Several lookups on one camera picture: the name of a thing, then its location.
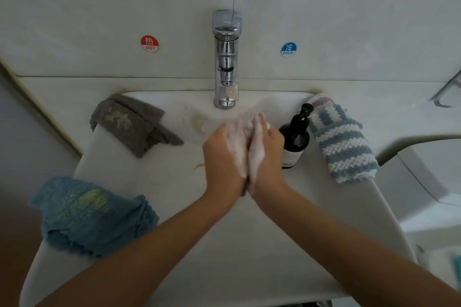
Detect white ceramic sink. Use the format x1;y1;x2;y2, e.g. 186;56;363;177
20;90;419;307

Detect person's left forearm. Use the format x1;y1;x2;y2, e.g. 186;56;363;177
36;195;231;307

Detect brown cloth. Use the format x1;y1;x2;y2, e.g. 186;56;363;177
225;112;272;183

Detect gray patterned trousers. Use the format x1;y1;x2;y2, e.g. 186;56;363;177
267;301;332;307

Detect person's right forearm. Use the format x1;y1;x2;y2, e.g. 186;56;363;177
255;187;461;307

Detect chrome faucet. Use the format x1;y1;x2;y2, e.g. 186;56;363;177
212;9;243;110

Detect blue stained cloth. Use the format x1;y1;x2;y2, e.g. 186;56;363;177
29;177;160;257

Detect person's right hand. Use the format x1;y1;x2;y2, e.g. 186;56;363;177
248;112;292;211

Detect white toilet tank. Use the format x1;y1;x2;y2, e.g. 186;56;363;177
375;138;461;247

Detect metal wall shelf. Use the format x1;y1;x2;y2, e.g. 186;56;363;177
432;69;461;108

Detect person's left hand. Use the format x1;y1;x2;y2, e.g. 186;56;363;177
202;122;249;211

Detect black pump soap bottle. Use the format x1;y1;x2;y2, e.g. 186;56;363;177
279;103;315;169

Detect blue round sticker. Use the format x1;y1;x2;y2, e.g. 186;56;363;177
280;41;298;57

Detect pink white striped cloth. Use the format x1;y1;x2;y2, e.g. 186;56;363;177
308;93;336;107

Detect red round sticker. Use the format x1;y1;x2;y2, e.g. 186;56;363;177
140;35;161;54

